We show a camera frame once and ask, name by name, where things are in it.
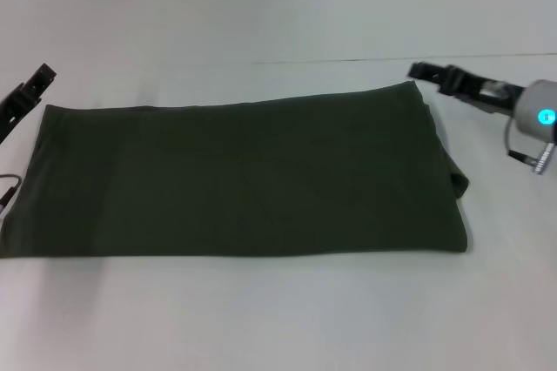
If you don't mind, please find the dark green FREE t-shirt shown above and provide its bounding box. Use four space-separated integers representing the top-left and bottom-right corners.
0 81 471 261

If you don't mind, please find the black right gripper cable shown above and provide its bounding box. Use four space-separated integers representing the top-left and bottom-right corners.
502 125 557 177

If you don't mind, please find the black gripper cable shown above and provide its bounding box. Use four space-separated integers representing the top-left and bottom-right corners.
0 172 23 216
502 125 557 177

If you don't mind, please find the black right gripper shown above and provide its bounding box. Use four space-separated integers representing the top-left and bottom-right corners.
407 61 524 118

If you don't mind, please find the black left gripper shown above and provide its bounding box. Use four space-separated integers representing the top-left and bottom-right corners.
0 63 58 145

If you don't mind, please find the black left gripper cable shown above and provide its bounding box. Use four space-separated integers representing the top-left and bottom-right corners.
0 172 23 216

